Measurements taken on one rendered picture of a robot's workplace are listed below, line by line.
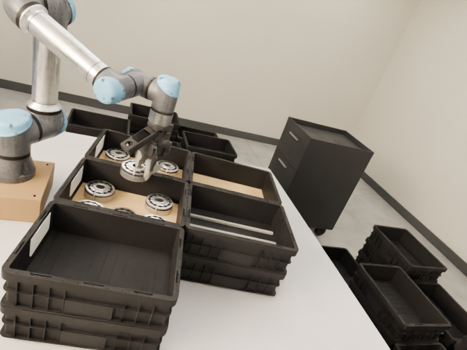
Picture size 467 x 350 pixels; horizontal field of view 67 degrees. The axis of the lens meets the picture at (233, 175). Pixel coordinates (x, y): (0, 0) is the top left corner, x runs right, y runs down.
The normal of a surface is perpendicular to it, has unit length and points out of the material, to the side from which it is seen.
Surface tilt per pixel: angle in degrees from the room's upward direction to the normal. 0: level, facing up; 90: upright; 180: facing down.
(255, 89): 90
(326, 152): 90
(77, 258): 0
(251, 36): 90
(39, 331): 90
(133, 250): 0
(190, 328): 0
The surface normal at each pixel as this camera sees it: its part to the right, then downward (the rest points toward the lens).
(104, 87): -0.32, 0.36
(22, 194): 0.29, -0.84
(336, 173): 0.24, 0.50
